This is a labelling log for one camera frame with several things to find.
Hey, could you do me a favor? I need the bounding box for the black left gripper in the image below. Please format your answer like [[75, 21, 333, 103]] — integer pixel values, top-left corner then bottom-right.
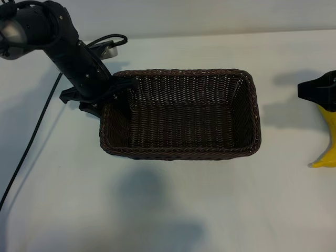
[[44, 38, 139, 119]]

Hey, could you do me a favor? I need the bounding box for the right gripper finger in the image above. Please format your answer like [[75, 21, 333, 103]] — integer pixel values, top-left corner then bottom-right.
[[297, 70, 336, 91], [297, 90, 336, 112]]

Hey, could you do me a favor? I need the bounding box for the yellow banana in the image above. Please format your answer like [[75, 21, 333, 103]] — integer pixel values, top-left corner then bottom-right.
[[307, 104, 336, 169]]

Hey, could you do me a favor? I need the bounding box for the dark brown woven basket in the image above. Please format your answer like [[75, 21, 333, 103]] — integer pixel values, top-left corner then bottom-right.
[[99, 68, 263, 161]]

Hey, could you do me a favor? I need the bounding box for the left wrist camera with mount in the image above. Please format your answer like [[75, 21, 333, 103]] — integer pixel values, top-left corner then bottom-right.
[[88, 40, 119, 60]]

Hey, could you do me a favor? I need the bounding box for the black braided camera cable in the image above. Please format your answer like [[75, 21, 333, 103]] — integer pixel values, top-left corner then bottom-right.
[[85, 34, 129, 51]]

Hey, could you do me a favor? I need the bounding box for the long black braided cable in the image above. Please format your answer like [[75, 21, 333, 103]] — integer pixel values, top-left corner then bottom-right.
[[0, 72, 62, 208]]

